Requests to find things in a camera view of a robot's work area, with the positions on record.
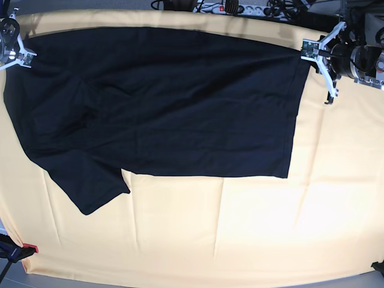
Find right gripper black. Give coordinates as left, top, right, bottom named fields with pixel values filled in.
left=0, top=7, right=24, bottom=70

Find white power strip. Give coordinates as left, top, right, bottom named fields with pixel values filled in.
left=192, top=1, right=289, bottom=21

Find black corner clamp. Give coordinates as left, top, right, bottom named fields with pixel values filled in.
left=371, top=261, right=384, bottom=277

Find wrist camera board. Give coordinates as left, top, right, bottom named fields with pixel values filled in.
left=22, top=53, right=37, bottom=68
left=301, top=39, right=319, bottom=61

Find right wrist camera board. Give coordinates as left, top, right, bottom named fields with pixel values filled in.
left=22, top=53, right=37, bottom=68

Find dark navy T-shirt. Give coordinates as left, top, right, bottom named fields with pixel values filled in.
left=4, top=27, right=310, bottom=215

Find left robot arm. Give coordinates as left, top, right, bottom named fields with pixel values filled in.
left=317, top=22, right=383, bottom=104

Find black cable tangle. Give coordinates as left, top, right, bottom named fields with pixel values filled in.
left=263, top=0, right=310, bottom=19

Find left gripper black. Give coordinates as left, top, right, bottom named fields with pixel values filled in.
left=314, top=22, right=359, bottom=105

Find red black table clamp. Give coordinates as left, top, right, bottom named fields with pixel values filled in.
left=0, top=234, right=38, bottom=263

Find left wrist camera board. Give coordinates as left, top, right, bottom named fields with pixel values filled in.
left=301, top=39, right=319, bottom=61

